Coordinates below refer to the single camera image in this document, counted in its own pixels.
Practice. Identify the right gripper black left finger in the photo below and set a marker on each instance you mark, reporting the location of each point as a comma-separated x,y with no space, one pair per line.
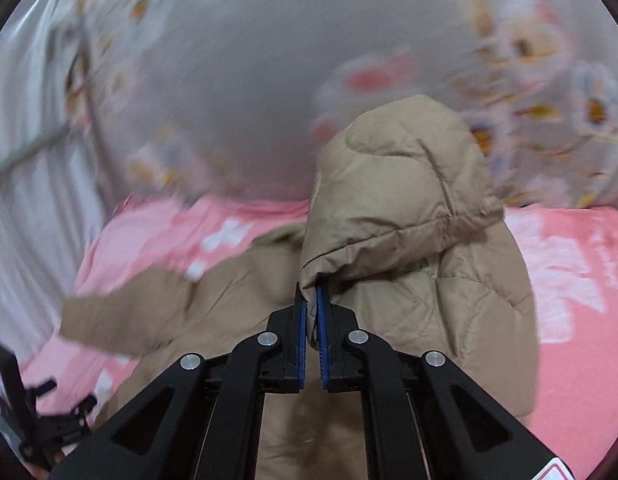
201,418

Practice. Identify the khaki padded jacket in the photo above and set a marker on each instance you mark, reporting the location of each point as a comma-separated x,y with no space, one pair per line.
405,228

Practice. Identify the grey floral quilt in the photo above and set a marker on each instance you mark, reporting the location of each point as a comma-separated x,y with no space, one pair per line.
236,97

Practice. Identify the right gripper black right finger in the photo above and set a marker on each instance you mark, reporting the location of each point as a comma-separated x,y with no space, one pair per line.
423,417

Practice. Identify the silver satin bed sheet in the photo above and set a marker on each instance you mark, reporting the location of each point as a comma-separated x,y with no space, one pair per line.
52,201

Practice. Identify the pink printed blanket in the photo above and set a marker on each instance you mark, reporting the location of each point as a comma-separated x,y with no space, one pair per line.
571,256

